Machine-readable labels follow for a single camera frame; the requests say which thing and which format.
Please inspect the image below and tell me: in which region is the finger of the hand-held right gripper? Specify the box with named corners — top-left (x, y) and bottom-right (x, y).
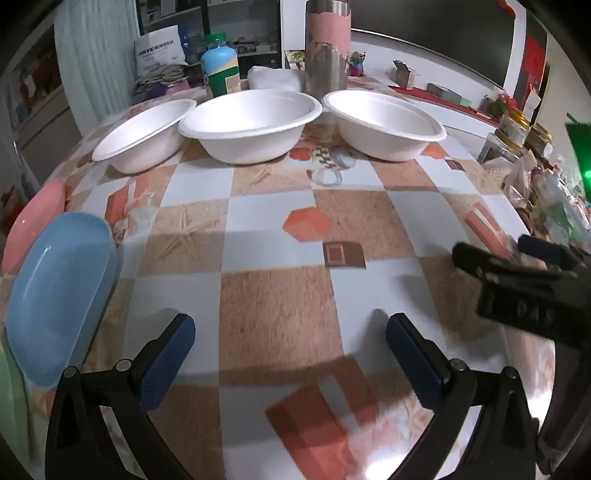
top-left (517, 234), bottom-right (590, 273)
top-left (451, 242), bottom-right (573, 283)

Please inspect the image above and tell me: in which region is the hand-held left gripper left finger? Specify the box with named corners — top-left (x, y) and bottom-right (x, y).
top-left (45, 313), bottom-right (197, 480)

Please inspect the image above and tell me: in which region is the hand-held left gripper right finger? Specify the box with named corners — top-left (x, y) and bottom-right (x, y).
top-left (385, 313), bottom-right (541, 480)

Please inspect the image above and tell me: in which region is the blue plastic plate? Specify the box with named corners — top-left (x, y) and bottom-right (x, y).
top-left (6, 211), bottom-right (117, 387)

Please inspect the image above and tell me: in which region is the green plastic plate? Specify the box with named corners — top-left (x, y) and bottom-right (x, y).
top-left (0, 342), bottom-right (31, 462)

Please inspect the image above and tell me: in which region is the white paper bowl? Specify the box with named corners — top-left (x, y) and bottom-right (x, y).
top-left (92, 98), bottom-right (198, 175)
top-left (322, 89), bottom-right (448, 162)
top-left (178, 89), bottom-right (323, 164)

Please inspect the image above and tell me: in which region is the pink plastic plate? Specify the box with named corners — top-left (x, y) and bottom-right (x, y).
top-left (1, 178), bottom-right (68, 275)

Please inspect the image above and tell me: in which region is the pile of snack packets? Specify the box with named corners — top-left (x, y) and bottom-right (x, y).
top-left (502, 154), bottom-right (591, 247)

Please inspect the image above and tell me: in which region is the gold lidded jar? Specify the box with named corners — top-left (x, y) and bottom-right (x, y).
top-left (526, 122), bottom-right (556, 157)
top-left (500, 108), bottom-right (532, 145)

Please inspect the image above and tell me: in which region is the checkered printed tablecloth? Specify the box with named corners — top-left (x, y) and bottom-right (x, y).
top-left (0, 76), bottom-right (555, 480)

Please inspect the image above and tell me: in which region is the red flower decoration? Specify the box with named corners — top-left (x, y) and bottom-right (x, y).
top-left (479, 91), bottom-right (517, 120)

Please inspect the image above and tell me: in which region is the grey green flat box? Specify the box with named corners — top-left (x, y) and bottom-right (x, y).
top-left (427, 83), bottom-right (463, 103)

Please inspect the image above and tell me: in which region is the small open cardboard box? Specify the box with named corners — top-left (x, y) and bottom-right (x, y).
top-left (392, 59), bottom-right (419, 88)

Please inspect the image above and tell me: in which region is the small colourful figurine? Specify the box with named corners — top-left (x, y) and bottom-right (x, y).
top-left (347, 50), bottom-right (368, 78)

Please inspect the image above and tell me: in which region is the black television screen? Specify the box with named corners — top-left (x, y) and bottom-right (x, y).
top-left (351, 0), bottom-right (528, 89)

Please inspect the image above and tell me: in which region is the pink and steel thermos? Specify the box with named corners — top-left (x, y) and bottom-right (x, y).
top-left (303, 0), bottom-right (352, 100)

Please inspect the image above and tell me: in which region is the grey side cabinet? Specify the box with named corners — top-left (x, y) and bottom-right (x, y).
top-left (0, 18), bottom-right (85, 197)

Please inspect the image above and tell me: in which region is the grey stacked pile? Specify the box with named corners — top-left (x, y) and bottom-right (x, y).
top-left (134, 64), bottom-right (190, 95)

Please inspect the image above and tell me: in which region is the blue bottle with green cap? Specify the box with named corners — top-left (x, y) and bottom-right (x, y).
top-left (201, 33), bottom-right (241, 99)

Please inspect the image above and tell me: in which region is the white printed carton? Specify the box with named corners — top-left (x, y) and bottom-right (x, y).
top-left (135, 25), bottom-right (190, 70)

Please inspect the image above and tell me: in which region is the pale ribbed curtain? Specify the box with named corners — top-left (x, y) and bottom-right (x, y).
top-left (54, 0), bottom-right (144, 114)

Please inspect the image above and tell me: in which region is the storage shelf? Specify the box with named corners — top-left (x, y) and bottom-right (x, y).
top-left (139, 0), bottom-right (283, 70)

